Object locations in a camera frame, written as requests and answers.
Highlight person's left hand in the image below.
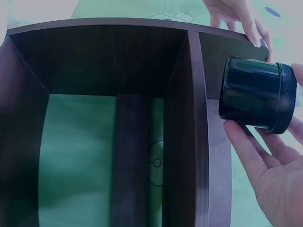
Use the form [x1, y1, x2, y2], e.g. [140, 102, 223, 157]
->
[203, 0, 272, 62]

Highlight dark brown wooden shelf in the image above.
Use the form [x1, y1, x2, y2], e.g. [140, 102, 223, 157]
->
[0, 17, 272, 227]

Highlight black round lidded jar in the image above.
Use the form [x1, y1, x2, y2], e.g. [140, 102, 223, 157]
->
[218, 56, 298, 136]

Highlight person's right hand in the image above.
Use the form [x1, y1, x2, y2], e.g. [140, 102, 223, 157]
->
[223, 62, 303, 227]

